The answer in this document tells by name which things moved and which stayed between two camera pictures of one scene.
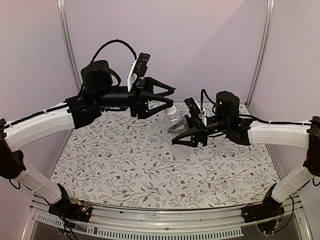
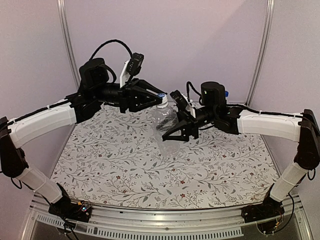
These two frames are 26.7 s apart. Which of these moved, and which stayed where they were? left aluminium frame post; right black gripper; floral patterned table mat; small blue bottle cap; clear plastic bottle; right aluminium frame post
Moved: small blue bottle cap; right black gripper; clear plastic bottle
Stayed: floral patterned table mat; left aluminium frame post; right aluminium frame post
